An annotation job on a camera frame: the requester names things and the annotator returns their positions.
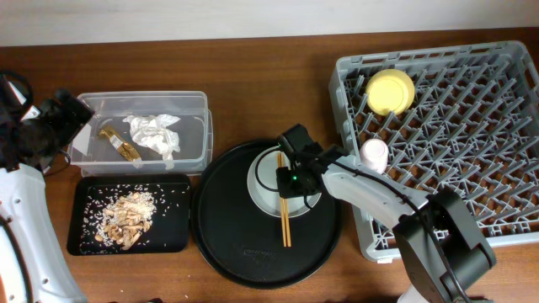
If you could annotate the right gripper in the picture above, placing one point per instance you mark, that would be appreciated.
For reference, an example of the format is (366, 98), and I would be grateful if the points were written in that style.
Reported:
(285, 165)

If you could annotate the wooden chopstick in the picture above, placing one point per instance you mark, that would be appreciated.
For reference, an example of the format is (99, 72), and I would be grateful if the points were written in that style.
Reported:
(288, 231)
(282, 207)

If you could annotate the white round plate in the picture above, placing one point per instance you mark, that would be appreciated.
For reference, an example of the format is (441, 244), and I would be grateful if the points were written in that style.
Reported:
(269, 201)

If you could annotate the pink cup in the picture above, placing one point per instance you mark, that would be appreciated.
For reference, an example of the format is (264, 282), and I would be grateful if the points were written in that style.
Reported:
(374, 154)

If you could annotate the yellow bowl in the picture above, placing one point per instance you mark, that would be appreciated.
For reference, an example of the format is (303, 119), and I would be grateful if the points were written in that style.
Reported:
(390, 91)

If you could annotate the gold foil wrapper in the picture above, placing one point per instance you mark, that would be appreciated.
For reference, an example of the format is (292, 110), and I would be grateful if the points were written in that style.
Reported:
(125, 149)

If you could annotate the white napkin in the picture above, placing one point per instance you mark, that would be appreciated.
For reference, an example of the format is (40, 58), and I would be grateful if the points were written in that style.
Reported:
(152, 132)

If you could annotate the food scraps with rice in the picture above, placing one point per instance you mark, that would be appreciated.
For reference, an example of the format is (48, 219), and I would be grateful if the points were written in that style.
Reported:
(125, 219)

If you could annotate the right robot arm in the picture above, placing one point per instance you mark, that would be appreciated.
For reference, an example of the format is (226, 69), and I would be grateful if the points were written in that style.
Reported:
(443, 250)

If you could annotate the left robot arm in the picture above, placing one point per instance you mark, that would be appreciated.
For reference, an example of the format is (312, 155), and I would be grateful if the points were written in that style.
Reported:
(33, 268)

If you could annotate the clear plastic waste bin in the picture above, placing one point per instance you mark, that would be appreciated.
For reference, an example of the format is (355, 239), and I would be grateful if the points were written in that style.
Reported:
(194, 129)

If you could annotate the grey dishwasher rack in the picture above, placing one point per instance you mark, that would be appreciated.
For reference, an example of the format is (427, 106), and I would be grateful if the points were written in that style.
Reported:
(472, 127)

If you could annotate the white label on bin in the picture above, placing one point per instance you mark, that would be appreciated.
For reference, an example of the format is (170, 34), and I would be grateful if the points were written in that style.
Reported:
(81, 141)

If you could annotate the round black serving tray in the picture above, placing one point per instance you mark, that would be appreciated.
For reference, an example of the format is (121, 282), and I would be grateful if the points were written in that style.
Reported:
(244, 244)

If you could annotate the black rectangular tray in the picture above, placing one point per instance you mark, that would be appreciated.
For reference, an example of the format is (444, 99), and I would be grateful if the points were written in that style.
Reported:
(170, 231)

